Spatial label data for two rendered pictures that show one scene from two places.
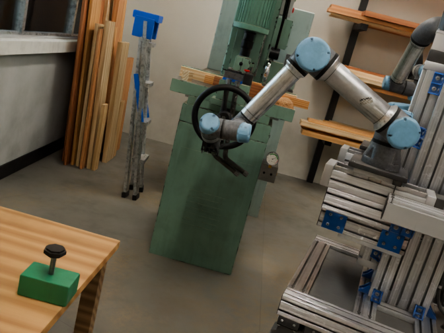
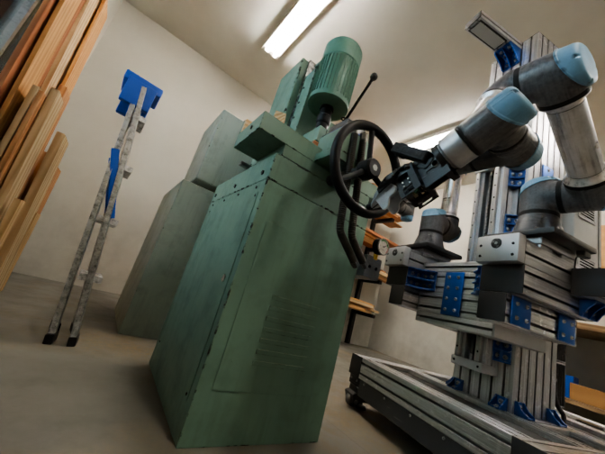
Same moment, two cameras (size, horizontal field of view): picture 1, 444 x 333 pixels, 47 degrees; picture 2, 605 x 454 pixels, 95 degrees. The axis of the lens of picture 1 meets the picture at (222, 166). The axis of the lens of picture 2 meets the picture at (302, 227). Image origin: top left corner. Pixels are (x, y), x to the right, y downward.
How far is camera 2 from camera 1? 1.94 m
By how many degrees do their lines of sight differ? 45
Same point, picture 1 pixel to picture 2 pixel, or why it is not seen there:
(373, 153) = (550, 222)
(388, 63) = not seen: hidden behind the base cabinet
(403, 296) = (537, 403)
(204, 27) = (140, 172)
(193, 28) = not seen: hidden behind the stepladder
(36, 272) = not seen: outside the picture
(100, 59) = (29, 133)
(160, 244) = (206, 419)
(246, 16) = (337, 85)
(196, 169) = (285, 260)
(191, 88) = (290, 135)
